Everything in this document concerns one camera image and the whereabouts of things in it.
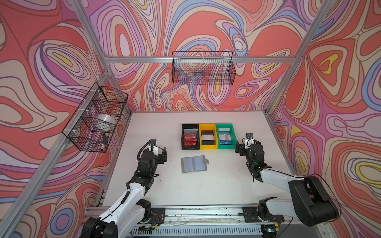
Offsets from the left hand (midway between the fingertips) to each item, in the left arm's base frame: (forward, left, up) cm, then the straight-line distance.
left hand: (159, 147), depth 84 cm
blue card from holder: (+12, -42, -12) cm, 45 cm away
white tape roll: (+2, +24, +19) cm, 31 cm away
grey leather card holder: (-4, -21, -13) cm, 25 cm away
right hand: (+5, -52, -3) cm, 52 cm away
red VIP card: (+14, -17, -12) cm, 25 cm away
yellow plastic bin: (+15, -30, -11) cm, 35 cm away
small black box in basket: (-3, +24, +12) cm, 27 cm away
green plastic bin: (+6, -45, -9) cm, 46 cm away
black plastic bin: (+21, -18, -9) cm, 29 cm away
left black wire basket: (+18, +33, +20) cm, 42 cm away
